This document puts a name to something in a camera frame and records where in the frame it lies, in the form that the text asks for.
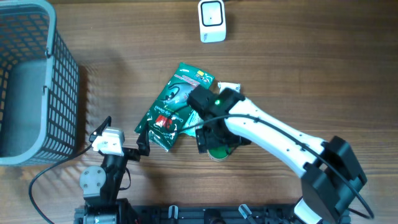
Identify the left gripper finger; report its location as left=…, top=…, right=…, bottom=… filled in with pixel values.
left=89, top=116, right=111, bottom=140
left=136, top=124, right=150, bottom=156

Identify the green lid jar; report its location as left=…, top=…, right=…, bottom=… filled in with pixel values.
left=208, top=146, right=233, bottom=162

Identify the teal tissue pack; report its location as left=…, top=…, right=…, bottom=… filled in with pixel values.
left=182, top=111, right=203, bottom=137

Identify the green 3M glove package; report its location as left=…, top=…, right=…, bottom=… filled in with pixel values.
left=134, top=63, right=215, bottom=151

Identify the white blue plaster pack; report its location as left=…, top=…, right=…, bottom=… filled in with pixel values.
left=218, top=82, right=241, bottom=93

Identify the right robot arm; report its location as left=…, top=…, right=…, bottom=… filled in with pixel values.
left=187, top=86, right=374, bottom=223

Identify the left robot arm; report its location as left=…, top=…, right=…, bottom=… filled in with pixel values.
left=74, top=116, right=150, bottom=223

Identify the white barcode scanner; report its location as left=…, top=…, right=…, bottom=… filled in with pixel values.
left=198, top=0, right=226, bottom=43

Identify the grey plastic mesh basket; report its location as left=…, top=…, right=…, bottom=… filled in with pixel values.
left=1, top=1, right=80, bottom=166

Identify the left black cable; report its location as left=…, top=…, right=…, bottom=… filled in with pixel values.
left=27, top=144, right=94, bottom=224

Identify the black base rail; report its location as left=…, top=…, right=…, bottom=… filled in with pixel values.
left=73, top=203, right=351, bottom=224

